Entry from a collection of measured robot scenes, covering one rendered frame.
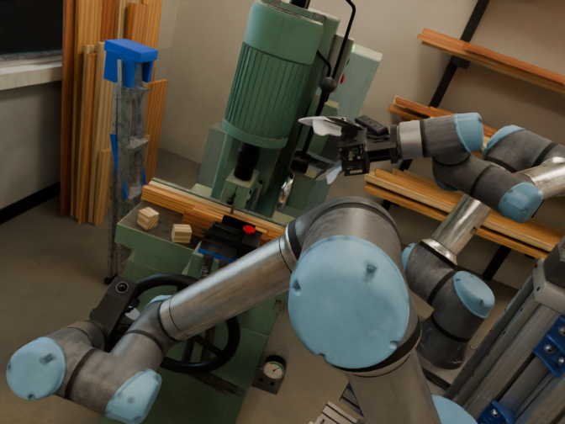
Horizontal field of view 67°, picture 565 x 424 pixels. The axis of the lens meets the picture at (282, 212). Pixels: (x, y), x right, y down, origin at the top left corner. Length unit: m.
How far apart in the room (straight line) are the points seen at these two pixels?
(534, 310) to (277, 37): 0.75
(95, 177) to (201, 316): 2.06
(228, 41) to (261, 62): 2.56
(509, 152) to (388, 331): 0.93
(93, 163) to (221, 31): 1.55
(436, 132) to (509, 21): 2.61
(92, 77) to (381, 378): 2.21
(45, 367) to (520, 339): 0.78
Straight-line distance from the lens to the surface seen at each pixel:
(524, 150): 1.28
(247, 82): 1.04
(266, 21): 1.02
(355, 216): 0.48
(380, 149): 0.86
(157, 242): 1.17
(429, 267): 1.23
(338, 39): 1.35
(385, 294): 0.40
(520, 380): 0.97
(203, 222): 1.17
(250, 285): 0.62
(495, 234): 3.29
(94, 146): 2.60
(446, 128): 0.87
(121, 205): 2.10
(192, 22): 3.69
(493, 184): 0.92
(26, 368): 0.69
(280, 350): 1.36
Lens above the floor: 1.56
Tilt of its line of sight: 27 degrees down
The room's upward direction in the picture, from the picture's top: 19 degrees clockwise
